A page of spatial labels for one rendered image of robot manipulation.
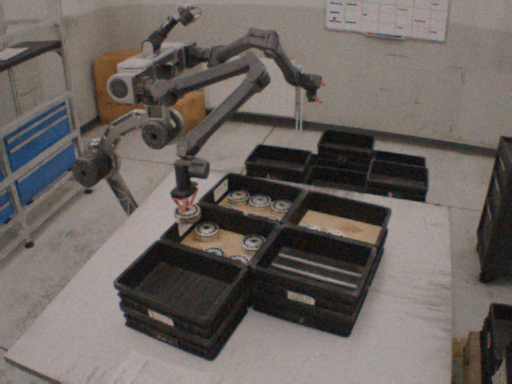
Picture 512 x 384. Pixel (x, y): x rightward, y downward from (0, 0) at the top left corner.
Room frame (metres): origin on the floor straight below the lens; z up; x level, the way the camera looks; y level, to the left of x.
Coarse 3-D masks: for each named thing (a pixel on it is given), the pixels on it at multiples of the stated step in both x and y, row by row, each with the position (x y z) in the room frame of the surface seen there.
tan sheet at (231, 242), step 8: (192, 232) 1.67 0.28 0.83; (224, 232) 1.67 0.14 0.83; (232, 232) 1.67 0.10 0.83; (184, 240) 1.61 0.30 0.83; (192, 240) 1.61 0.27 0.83; (216, 240) 1.61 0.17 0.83; (224, 240) 1.61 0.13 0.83; (232, 240) 1.61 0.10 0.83; (240, 240) 1.61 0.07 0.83; (200, 248) 1.56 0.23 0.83; (224, 248) 1.56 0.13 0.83; (232, 248) 1.56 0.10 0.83; (240, 248) 1.55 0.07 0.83; (248, 256) 1.50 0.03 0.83
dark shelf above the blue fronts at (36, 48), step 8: (40, 40) 3.53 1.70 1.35; (48, 40) 3.49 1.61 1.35; (56, 40) 3.45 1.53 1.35; (16, 48) 3.33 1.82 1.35; (32, 48) 3.25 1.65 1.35; (40, 48) 3.22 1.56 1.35; (48, 48) 3.27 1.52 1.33; (16, 56) 3.04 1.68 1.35; (24, 56) 3.02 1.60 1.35; (32, 56) 3.10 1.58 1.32; (0, 64) 2.85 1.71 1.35; (8, 64) 2.87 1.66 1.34; (16, 64) 2.94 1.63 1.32
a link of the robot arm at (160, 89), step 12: (240, 60) 1.73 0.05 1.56; (252, 60) 1.71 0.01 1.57; (204, 72) 1.74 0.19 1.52; (216, 72) 1.72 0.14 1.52; (228, 72) 1.71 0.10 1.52; (240, 72) 1.72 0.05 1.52; (264, 72) 1.66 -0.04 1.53; (156, 84) 1.73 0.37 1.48; (168, 84) 1.71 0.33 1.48; (180, 84) 1.72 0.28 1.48; (192, 84) 1.71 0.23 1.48; (204, 84) 1.72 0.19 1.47; (264, 84) 1.69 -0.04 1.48; (156, 96) 1.69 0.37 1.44; (168, 96) 1.71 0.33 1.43; (180, 96) 1.74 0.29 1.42
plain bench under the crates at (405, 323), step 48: (336, 192) 2.20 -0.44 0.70; (144, 240) 1.79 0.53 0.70; (432, 240) 1.74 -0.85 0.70; (96, 288) 1.44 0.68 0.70; (384, 288) 1.42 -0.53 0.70; (432, 288) 1.40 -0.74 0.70; (48, 336) 1.14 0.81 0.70; (96, 336) 1.16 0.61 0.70; (144, 336) 1.18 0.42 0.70; (240, 336) 1.19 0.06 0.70; (288, 336) 1.18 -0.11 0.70; (336, 336) 1.17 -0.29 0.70; (384, 336) 1.16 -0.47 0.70; (432, 336) 1.13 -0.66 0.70
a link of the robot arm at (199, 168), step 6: (180, 144) 1.54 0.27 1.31; (186, 144) 1.53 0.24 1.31; (180, 150) 1.52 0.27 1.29; (186, 150) 1.52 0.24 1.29; (180, 156) 1.52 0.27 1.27; (186, 156) 1.51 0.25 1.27; (192, 156) 1.51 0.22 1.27; (192, 162) 1.50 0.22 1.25; (198, 162) 1.50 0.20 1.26; (204, 162) 1.49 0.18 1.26; (192, 168) 1.48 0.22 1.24; (198, 168) 1.47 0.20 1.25; (204, 168) 1.47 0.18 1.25; (192, 174) 1.47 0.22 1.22; (198, 174) 1.46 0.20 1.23; (204, 174) 1.47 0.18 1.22
